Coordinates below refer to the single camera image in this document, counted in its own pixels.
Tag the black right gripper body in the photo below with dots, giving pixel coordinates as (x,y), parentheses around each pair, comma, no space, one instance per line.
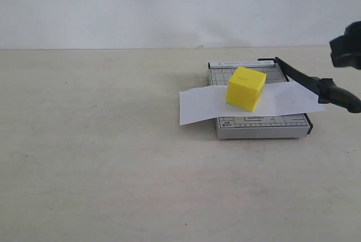
(345,49)

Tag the black cutter blade arm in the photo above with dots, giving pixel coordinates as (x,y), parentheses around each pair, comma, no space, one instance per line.
(325,88)

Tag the yellow cube block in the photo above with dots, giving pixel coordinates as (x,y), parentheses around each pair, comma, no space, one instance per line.
(245,88)

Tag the white paper strip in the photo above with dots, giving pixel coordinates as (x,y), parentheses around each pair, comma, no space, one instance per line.
(278,99)

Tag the grey paper cutter base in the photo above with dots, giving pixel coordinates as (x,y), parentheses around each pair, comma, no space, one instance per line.
(256,127)

